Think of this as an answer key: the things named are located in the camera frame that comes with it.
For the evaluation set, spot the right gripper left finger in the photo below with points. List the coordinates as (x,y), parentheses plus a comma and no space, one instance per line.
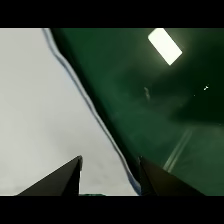
(61,181)

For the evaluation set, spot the white garment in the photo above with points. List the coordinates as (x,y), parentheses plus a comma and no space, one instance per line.
(36,106)

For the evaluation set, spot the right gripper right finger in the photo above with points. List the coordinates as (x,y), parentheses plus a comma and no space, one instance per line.
(160,183)

